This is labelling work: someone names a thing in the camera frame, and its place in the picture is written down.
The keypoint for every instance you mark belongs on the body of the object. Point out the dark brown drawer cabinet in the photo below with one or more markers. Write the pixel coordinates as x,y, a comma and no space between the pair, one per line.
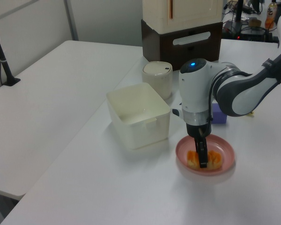
159,49

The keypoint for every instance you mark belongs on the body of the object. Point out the black monitor stand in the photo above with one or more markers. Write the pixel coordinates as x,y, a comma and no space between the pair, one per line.
238,11

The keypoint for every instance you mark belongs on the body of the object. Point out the black pole with clamp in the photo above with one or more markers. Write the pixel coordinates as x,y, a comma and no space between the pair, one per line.
2,61

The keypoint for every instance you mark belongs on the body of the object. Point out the purple foam cube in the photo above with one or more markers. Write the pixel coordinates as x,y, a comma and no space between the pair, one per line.
219,116

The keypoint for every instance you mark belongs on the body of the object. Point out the pink plate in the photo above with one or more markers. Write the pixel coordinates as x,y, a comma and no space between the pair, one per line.
185,145

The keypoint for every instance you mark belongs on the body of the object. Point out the black electronics box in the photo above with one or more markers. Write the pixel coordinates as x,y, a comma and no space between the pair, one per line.
255,35

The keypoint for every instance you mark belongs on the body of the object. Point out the cream lidded trash can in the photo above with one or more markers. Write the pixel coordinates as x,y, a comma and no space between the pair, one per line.
158,79

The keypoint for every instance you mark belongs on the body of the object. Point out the orange glazed bread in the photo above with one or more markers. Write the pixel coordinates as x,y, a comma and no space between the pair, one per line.
192,159

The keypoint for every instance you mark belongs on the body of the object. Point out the orange drink bottle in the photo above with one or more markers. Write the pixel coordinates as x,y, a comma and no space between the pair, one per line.
270,16

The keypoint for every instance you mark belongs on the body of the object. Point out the cream cabinet unit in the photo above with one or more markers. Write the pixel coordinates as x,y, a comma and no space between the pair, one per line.
192,14

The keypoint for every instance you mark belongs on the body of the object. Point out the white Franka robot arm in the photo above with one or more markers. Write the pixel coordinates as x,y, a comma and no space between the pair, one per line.
194,93

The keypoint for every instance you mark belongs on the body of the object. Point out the brown paper cup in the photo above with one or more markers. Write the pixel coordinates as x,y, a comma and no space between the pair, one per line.
254,23

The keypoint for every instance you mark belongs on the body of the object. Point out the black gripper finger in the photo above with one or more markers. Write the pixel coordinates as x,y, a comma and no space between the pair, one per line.
202,154

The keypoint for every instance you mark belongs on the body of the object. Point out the cream plastic storage box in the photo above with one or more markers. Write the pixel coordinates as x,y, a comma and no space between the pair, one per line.
140,131

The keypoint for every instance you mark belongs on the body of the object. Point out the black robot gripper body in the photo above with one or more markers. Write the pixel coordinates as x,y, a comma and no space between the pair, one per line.
194,130

